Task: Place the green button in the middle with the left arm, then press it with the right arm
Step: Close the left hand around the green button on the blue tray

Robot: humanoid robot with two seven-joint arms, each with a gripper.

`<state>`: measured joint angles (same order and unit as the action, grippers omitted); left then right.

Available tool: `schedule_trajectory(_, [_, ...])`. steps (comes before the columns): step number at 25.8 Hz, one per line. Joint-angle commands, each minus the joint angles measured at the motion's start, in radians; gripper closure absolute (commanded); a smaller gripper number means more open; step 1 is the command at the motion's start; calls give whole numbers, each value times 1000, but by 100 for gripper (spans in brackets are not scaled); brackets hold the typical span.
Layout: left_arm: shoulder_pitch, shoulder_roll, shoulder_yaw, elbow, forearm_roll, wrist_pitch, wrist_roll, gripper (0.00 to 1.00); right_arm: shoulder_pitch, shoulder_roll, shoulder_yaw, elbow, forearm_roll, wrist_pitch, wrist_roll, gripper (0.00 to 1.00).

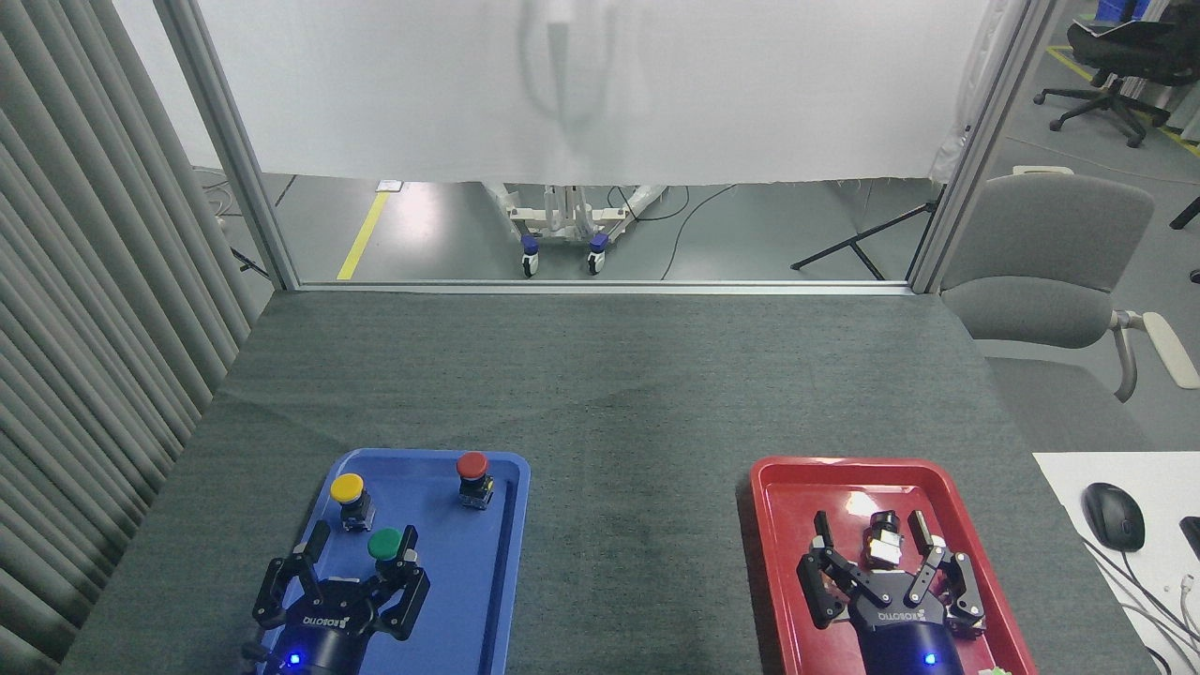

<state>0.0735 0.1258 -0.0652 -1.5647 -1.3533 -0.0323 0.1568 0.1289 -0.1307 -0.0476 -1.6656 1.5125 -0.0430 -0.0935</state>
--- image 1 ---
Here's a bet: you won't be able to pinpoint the grey fabric chair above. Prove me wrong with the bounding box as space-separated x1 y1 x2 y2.
940 172 1200 453

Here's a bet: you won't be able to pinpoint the grey ribbed panel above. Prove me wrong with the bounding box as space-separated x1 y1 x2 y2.
0 0 260 675

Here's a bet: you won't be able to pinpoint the black computer mouse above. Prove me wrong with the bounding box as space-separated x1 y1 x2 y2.
1082 482 1148 553

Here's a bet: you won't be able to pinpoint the white stand on wheels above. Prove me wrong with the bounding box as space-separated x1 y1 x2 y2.
486 183 669 278

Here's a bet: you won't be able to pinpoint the yellow push button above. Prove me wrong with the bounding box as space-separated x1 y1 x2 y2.
330 472 379 533

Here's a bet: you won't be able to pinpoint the black and white switch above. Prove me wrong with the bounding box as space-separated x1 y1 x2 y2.
863 511 905 572

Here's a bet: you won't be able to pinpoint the black office chair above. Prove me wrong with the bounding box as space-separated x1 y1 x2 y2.
1034 19 1200 149

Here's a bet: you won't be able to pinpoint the white desk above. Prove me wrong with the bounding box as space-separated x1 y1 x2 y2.
1032 452 1200 675

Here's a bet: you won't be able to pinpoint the red plastic tray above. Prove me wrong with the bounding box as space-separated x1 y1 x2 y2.
750 457 1040 675

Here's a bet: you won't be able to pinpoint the black floor cable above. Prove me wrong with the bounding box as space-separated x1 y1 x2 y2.
607 185 738 281

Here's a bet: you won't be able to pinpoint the black chair base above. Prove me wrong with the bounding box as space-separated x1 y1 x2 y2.
1168 194 1200 285

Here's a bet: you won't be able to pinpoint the blue plastic tray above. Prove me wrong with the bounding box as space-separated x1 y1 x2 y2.
246 448 532 675

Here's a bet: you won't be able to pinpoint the black mouse cable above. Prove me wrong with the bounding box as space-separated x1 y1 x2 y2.
1118 549 1200 657

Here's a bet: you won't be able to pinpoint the red push button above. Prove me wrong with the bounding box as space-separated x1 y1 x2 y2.
456 451 497 511

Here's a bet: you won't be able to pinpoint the blue storage bin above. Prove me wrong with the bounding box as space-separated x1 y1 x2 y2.
1090 0 1171 25

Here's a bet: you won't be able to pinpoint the white curtain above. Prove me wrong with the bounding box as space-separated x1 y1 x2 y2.
112 0 1012 188

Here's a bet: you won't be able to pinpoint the silver frame post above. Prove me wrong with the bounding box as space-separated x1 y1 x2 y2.
154 0 302 293
907 0 1061 294

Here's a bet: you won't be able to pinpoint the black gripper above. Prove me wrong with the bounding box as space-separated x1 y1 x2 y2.
252 520 432 675
796 510 988 675

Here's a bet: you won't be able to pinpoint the silver frame rail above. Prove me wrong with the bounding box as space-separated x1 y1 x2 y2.
272 278 938 298

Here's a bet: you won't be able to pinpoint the black tripod legs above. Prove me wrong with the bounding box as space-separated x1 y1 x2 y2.
790 187 944 282

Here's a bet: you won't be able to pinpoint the white cable with plug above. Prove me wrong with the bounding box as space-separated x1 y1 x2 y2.
1175 572 1200 640

